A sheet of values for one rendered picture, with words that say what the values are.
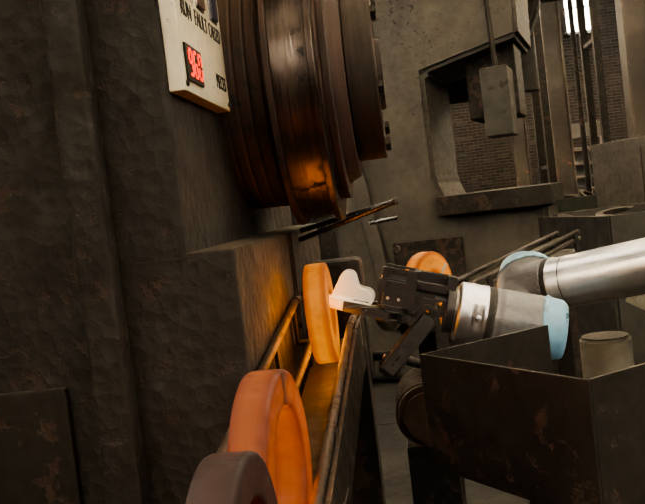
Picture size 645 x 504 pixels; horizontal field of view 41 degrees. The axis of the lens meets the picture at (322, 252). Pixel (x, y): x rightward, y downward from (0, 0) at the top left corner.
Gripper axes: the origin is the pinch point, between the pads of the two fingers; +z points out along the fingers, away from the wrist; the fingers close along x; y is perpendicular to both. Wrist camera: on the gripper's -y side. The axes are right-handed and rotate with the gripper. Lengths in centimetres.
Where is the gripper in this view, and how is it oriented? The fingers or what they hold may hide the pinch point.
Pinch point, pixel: (321, 300)
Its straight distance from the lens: 132.1
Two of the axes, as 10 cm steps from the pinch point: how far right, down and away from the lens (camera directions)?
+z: -9.8, -1.7, 0.9
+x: -1.0, 0.6, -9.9
